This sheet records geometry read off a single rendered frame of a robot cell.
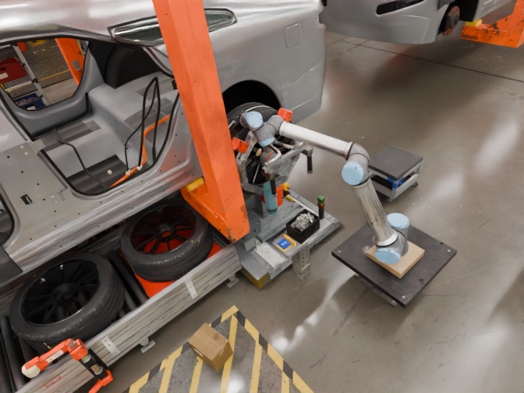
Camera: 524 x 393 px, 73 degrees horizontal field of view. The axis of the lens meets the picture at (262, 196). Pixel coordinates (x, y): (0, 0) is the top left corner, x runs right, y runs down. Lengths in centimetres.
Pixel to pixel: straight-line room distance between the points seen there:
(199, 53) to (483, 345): 239
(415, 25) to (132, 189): 347
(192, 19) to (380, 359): 219
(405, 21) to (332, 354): 349
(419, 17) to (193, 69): 324
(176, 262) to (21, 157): 111
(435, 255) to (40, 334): 254
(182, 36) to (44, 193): 121
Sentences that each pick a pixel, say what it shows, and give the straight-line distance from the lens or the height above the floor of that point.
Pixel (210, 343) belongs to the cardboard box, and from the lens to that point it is 248.
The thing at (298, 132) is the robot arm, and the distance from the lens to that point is 217.
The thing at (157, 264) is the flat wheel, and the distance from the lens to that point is 256.
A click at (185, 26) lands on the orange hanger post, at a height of 191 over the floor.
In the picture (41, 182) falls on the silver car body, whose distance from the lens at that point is 232.
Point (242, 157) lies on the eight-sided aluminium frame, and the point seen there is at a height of 99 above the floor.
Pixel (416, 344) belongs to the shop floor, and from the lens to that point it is 266.
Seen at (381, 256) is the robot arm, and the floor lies 53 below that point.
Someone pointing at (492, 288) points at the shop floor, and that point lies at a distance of 305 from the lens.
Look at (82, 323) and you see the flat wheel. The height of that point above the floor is 48.
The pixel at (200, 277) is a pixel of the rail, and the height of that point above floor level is 33.
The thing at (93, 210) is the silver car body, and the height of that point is 92.
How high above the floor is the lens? 233
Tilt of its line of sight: 41 degrees down
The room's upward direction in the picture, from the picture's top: 9 degrees counter-clockwise
